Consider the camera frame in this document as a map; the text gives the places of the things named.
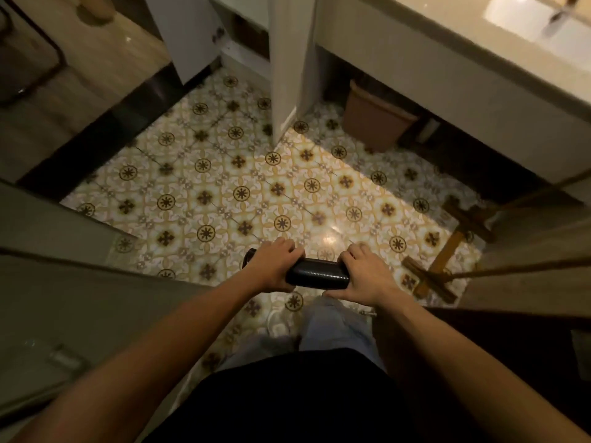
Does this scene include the person's black shirt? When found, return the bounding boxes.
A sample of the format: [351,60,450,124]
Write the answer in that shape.
[143,348,483,443]

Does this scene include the brown plastic waste bin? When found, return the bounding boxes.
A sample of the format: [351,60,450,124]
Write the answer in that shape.
[342,79,418,153]

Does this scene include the glass shower door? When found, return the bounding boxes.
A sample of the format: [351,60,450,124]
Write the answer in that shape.
[0,179,218,443]

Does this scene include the person's left forearm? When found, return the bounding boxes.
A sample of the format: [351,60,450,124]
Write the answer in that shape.
[9,271,264,443]

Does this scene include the wooden towel rack stand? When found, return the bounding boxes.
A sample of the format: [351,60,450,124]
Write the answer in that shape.
[401,194,497,304]

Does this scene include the white sink basin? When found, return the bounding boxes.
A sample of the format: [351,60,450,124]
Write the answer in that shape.
[484,0,591,72]

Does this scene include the white cabinet door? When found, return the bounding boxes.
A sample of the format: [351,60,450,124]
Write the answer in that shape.
[144,0,223,85]

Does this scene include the person's right forearm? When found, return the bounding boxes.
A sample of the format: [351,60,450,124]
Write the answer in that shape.
[376,290,591,443]

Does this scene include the person's right hand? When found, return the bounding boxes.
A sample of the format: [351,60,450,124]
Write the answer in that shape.
[322,243,403,308]

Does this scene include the chrome faucet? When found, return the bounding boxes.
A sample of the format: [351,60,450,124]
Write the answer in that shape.
[543,0,581,38]

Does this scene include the white vanity cabinet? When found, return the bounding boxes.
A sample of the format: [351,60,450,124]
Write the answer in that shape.
[268,0,591,206]

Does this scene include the person's left hand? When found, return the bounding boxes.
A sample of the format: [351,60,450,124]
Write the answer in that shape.
[240,237,306,293]

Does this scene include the person's blue jeans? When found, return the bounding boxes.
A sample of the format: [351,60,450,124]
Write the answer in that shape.
[217,297,386,372]

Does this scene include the person's white shoe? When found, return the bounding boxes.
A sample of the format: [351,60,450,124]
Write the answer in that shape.
[267,308,301,341]

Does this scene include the black cylindrical case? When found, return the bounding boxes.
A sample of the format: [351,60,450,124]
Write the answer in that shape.
[243,248,351,290]

